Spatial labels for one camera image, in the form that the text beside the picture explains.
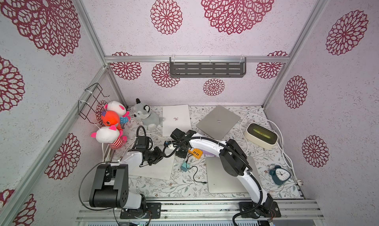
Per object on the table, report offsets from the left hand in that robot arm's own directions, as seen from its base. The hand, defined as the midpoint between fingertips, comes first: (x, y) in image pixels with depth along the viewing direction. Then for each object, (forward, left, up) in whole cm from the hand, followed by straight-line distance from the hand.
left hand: (165, 156), depth 91 cm
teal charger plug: (-8, -13, +3) cm, 15 cm away
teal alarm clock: (-12, -66, +2) cm, 67 cm away
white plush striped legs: (+4, +27, +18) cm, 33 cm away
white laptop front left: (-8, +1, -2) cm, 8 cm away
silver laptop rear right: (+28, -37, -2) cm, 46 cm away
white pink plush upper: (+26, +32, +17) cm, 44 cm away
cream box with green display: (+12, -62, +3) cm, 64 cm away
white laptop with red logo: (+33, -5, -2) cm, 33 cm away
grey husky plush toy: (+23, +12, +7) cm, 27 cm away
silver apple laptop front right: (-14, -31, -1) cm, 35 cm away
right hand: (+4, -8, -1) cm, 9 cm away
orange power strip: (+2, -19, 0) cm, 19 cm away
